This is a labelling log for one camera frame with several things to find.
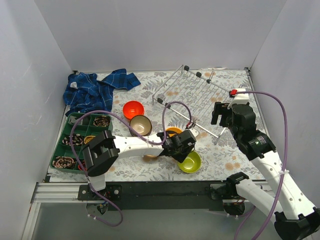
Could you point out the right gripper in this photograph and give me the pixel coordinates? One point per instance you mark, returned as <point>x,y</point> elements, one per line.
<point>222,113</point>

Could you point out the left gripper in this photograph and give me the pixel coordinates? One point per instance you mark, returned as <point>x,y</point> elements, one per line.
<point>186,139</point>

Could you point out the yellow-orange bowl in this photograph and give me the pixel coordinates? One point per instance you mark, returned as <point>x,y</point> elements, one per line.
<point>173,131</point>

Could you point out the lime green bowl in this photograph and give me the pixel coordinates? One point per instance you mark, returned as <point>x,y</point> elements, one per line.
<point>191,164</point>

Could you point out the beige bowl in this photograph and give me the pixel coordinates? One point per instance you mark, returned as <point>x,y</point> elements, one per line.
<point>150,156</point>

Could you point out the black bowl with gold rim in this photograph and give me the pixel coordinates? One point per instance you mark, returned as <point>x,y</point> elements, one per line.
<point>141,124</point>

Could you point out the red-orange bowl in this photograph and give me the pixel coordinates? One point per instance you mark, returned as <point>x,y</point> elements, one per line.
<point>133,108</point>

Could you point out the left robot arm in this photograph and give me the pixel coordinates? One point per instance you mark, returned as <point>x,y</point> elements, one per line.
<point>101,152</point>

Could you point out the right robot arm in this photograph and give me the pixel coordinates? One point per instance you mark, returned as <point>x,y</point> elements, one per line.
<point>294,216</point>

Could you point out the green compartment tray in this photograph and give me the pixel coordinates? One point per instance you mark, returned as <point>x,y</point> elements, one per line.
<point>63,158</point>

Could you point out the blue plaid cloth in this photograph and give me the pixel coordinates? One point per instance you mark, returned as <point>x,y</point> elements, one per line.
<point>85,93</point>

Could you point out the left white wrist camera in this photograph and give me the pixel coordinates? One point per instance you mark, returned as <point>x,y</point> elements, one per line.
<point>191,127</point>

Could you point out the metal wire dish rack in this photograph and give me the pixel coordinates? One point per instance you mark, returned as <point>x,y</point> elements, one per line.
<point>200,90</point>

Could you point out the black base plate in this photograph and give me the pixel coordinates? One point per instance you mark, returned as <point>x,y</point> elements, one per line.
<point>174,195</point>

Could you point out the aluminium frame rail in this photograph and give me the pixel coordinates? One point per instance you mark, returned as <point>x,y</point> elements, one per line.
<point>52,192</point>

